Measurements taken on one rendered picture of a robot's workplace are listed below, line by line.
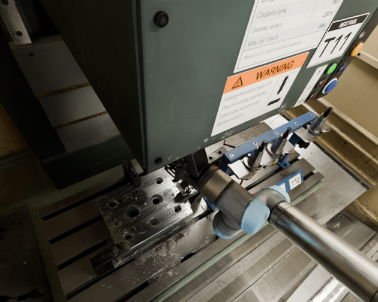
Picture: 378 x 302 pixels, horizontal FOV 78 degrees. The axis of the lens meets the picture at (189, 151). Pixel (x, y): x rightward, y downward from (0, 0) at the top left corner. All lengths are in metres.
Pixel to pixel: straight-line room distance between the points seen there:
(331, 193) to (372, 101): 0.50
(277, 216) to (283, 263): 0.63
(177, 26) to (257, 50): 0.12
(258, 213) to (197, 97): 0.33
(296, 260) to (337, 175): 0.52
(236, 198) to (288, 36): 0.33
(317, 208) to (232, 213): 0.94
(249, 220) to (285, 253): 0.75
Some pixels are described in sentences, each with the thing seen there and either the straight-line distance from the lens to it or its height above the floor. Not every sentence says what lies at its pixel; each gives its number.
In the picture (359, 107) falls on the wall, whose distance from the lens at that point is 1.38.
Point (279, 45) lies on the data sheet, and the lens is 0.33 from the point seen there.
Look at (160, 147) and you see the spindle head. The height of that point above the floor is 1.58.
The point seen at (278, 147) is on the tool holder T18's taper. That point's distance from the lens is 0.83.
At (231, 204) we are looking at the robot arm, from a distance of 0.53.
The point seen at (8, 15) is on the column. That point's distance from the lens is 0.86.
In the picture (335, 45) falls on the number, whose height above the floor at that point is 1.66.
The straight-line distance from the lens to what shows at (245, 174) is 0.76.
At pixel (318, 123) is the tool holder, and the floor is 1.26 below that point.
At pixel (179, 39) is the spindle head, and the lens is 0.22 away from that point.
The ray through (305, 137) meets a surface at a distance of 0.97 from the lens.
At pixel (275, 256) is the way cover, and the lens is 1.23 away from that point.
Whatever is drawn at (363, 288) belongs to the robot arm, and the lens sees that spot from 0.57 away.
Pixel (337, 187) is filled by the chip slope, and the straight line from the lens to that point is 1.49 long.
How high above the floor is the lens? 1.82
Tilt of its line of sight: 52 degrees down
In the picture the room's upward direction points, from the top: 11 degrees clockwise
